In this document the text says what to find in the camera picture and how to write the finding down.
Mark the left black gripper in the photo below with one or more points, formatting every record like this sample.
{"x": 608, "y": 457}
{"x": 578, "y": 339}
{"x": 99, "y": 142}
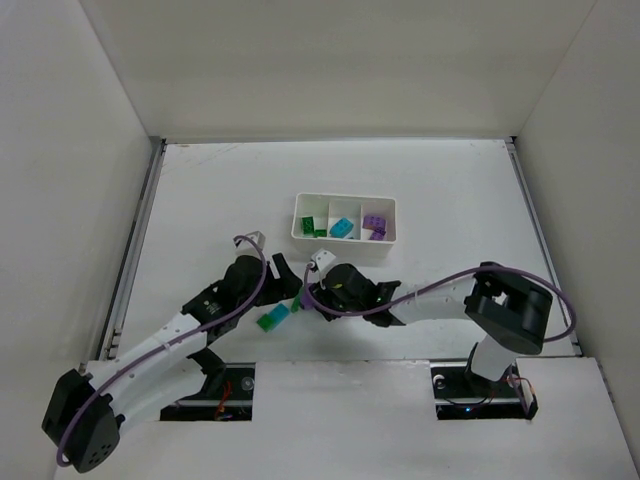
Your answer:
{"x": 278, "y": 279}

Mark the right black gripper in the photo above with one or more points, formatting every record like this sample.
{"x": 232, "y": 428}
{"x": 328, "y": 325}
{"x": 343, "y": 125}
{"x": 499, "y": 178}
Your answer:
{"x": 324, "y": 296}

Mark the green lego piece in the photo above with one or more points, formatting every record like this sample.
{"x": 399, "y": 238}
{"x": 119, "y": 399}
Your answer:
{"x": 297, "y": 303}

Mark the teal rounded printed lego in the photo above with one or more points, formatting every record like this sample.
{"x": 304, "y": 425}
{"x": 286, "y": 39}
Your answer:
{"x": 342, "y": 228}

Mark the purple square lego brick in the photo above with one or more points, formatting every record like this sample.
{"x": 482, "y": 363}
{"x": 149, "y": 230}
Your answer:
{"x": 375, "y": 224}

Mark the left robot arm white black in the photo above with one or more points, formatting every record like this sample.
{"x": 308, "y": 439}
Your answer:
{"x": 88, "y": 412}

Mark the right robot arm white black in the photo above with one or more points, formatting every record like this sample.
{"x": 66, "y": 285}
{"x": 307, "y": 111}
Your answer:
{"x": 510, "y": 309}

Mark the green teal lego stack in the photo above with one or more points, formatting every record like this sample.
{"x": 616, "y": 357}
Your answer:
{"x": 270, "y": 320}

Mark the white three-compartment container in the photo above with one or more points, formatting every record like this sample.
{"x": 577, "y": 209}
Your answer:
{"x": 327, "y": 209}

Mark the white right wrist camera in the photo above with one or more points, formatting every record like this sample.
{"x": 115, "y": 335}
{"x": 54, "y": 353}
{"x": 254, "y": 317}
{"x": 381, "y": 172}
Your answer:
{"x": 321, "y": 261}

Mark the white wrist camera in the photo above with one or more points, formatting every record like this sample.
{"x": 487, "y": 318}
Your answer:
{"x": 249, "y": 243}
{"x": 321, "y": 261}

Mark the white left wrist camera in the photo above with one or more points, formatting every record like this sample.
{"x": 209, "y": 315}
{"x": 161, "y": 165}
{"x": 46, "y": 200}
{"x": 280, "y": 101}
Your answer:
{"x": 249, "y": 243}

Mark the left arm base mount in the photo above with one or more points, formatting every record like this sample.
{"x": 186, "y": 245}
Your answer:
{"x": 225, "y": 396}

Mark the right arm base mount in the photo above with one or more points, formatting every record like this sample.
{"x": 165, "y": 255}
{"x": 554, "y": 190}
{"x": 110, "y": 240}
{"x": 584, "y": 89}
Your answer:
{"x": 461, "y": 395}

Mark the left aluminium rail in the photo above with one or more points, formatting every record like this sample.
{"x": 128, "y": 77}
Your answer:
{"x": 111, "y": 328}

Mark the aluminium rail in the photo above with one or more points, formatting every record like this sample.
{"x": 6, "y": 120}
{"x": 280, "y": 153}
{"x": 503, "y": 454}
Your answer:
{"x": 111, "y": 328}
{"x": 518, "y": 170}

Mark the right aluminium rail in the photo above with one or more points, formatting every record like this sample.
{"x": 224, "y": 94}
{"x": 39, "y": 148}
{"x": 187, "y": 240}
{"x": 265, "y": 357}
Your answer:
{"x": 518, "y": 170}

